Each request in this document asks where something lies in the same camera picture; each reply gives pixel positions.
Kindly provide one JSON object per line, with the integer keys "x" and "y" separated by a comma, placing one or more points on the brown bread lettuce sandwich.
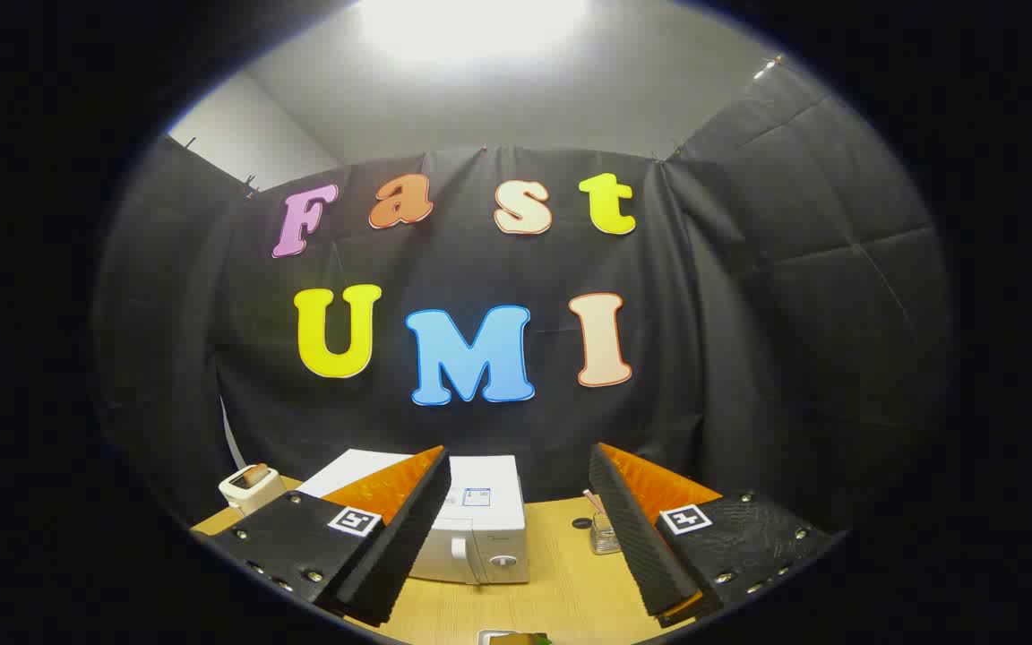
{"x": 518, "y": 640}

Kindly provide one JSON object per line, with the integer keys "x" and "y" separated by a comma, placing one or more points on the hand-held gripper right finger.
{"x": 637, "y": 546}

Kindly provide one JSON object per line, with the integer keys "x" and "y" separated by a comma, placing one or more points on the toast slice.
{"x": 253, "y": 475}

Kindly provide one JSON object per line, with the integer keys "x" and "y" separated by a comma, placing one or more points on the white toaster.
{"x": 247, "y": 497}

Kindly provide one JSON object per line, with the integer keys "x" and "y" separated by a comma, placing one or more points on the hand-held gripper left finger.
{"x": 408, "y": 537}

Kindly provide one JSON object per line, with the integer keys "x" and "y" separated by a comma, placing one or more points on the white microwave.
{"x": 480, "y": 524}

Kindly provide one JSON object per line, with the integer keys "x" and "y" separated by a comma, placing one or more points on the black backdrop cloth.
{"x": 444, "y": 269}

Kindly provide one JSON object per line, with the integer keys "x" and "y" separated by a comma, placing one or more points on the white ribbed tray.
{"x": 483, "y": 635}

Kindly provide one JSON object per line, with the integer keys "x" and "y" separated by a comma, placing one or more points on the pink striped straw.
{"x": 594, "y": 502}

